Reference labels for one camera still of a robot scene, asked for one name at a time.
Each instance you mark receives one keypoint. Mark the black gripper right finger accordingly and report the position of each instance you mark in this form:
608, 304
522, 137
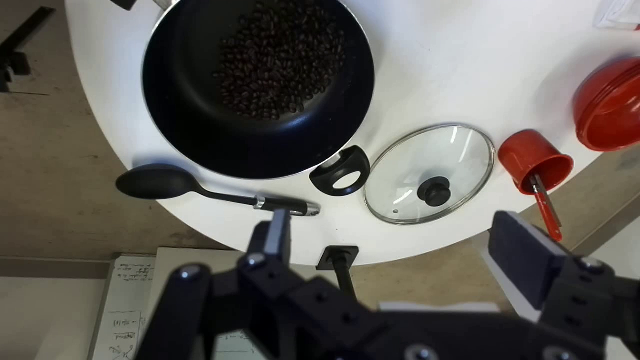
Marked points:
522, 261

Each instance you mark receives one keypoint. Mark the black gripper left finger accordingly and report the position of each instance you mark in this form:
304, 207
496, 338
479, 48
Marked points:
279, 232

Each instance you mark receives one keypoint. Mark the glass pot lid black knob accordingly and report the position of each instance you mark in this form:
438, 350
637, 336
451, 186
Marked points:
401, 177

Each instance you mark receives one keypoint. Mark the red mug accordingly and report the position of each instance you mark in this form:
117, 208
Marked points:
527, 154

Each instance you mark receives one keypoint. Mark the black plastic serving spoon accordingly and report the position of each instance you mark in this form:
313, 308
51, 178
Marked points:
153, 182

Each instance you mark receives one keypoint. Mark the white board with writing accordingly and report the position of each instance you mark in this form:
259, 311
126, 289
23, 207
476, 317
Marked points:
126, 307

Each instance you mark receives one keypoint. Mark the roasted coffee beans layer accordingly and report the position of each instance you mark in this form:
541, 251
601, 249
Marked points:
281, 62

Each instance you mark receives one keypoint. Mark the red bowl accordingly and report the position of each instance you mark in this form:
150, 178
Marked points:
610, 102

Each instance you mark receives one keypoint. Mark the black camera stand pole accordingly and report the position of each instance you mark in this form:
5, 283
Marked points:
338, 256

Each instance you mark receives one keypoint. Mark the black tripod camera mount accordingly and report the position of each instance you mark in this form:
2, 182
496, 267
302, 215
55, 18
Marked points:
20, 60

